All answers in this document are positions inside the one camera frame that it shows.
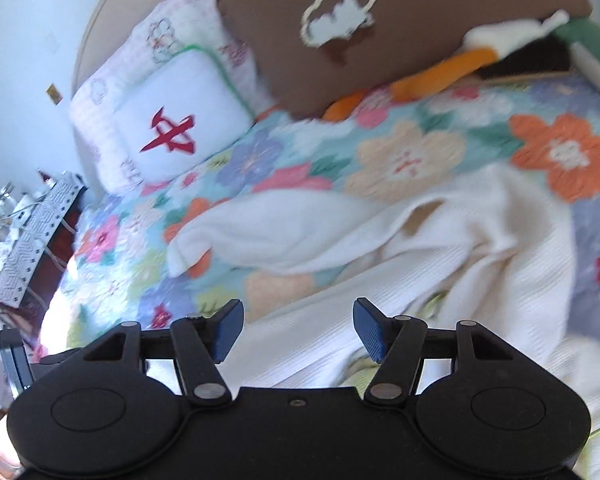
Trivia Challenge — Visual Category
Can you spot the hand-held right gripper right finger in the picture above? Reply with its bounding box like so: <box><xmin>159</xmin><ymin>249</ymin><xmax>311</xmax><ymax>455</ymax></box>
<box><xmin>354</xmin><ymin>297</ymin><xmax>517</xmax><ymax>407</ymax></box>

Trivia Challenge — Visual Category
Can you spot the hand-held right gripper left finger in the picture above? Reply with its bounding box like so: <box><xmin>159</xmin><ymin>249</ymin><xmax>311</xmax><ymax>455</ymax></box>
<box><xmin>82</xmin><ymin>298</ymin><xmax>245</xmax><ymax>409</ymax></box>

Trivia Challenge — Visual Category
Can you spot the cream knitted garment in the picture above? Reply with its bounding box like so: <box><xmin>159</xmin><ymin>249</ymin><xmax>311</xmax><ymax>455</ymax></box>
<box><xmin>167</xmin><ymin>165</ymin><xmax>600</xmax><ymax>461</ymax></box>

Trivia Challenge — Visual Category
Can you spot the person's left forearm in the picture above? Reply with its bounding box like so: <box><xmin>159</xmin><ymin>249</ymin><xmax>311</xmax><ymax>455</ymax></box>
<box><xmin>0</xmin><ymin>417</ymin><xmax>25</xmax><ymax>477</ymax></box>

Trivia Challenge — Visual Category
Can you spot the light green cloth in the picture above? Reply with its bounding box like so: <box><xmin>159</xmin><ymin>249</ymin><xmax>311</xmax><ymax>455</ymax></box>
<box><xmin>342</xmin><ymin>290</ymin><xmax>600</xmax><ymax>466</ymax></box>

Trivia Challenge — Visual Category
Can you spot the patterned nightstand with clutter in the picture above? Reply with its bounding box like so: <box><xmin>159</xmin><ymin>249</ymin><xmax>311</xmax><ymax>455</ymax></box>
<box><xmin>0</xmin><ymin>174</ymin><xmax>87</xmax><ymax>307</ymax></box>

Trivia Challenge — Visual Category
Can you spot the floral patchwork quilt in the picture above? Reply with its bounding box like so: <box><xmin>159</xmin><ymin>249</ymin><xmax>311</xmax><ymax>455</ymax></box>
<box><xmin>40</xmin><ymin>72</ymin><xmax>600</xmax><ymax>480</ymax></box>

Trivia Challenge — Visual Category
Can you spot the white pillow with red mark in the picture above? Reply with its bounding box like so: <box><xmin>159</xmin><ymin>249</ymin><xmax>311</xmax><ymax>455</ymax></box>
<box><xmin>114</xmin><ymin>45</ymin><xmax>256</xmax><ymax>183</ymax></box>

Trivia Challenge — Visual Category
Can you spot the orange white black plush toy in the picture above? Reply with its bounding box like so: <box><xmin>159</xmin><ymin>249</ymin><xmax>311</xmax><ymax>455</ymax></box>
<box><xmin>322</xmin><ymin>10</ymin><xmax>573</xmax><ymax>123</ymax></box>

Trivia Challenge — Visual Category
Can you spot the brown cushion with cloud patch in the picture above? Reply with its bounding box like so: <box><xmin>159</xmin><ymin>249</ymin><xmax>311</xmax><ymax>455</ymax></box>
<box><xmin>217</xmin><ymin>0</ymin><xmax>595</xmax><ymax>121</ymax></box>

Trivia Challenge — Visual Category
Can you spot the white floral pillow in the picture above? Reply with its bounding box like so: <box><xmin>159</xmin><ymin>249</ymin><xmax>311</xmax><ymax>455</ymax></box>
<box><xmin>69</xmin><ymin>0</ymin><xmax>261</xmax><ymax>195</ymax></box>

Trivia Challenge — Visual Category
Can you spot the green cushion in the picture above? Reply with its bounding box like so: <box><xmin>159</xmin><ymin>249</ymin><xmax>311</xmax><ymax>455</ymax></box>
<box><xmin>552</xmin><ymin>17</ymin><xmax>600</xmax><ymax>103</ymax></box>

